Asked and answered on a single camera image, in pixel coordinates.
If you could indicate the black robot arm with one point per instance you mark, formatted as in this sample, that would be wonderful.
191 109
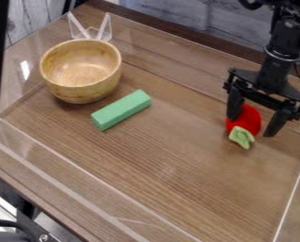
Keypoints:
266 86

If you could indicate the clear acrylic tray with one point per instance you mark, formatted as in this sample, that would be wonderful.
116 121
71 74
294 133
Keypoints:
161 178

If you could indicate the green rectangular block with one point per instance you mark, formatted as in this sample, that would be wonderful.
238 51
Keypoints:
119 110

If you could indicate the wooden bowl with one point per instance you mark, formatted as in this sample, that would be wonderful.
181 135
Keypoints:
80 70

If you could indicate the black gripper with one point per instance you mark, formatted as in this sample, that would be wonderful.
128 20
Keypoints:
241 87

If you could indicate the clear acrylic corner bracket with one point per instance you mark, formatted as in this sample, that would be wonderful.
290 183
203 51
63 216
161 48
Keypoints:
99 33

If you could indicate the black metal mount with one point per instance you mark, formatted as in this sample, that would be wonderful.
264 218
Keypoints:
41 235

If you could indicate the red plush strawberry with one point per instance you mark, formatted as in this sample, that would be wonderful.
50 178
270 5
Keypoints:
245 127

